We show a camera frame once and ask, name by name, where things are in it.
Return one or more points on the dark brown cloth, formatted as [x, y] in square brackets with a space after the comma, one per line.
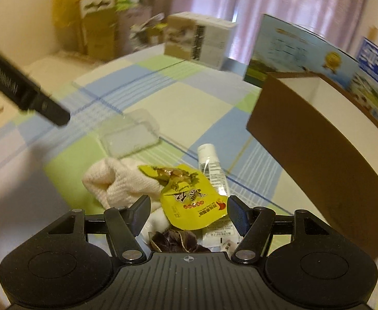
[176, 242]

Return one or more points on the white waffle towel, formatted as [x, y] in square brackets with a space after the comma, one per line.
[118, 180]

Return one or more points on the green white carton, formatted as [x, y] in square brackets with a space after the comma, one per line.
[130, 9]

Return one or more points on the white squeeze tube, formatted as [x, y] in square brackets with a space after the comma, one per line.
[211, 164]

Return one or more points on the clear plastic container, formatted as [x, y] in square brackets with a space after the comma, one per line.
[129, 134]

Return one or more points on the dark blue milk carton box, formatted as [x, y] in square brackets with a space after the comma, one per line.
[376, 61]

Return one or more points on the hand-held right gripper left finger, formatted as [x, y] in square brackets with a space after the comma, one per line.
[140, 212]

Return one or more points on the tall brown cardboard box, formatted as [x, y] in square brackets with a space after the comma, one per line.
[100, 29]

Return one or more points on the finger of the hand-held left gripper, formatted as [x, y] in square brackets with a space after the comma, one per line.
[48, 106]

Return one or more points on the brown cardboard box white inside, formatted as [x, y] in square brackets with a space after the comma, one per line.
[305, 135]

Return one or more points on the yellow plastic bag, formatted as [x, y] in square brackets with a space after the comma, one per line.
[64, 9]

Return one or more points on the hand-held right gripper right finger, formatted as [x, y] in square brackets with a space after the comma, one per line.
[237, 213]

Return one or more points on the yellow snack packet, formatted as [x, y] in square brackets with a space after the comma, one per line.
[189, 200]

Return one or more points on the light blue milk carton box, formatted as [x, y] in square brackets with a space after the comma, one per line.
[299, 48]

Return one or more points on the white printed carton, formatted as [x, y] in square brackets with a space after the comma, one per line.
[198, 38]

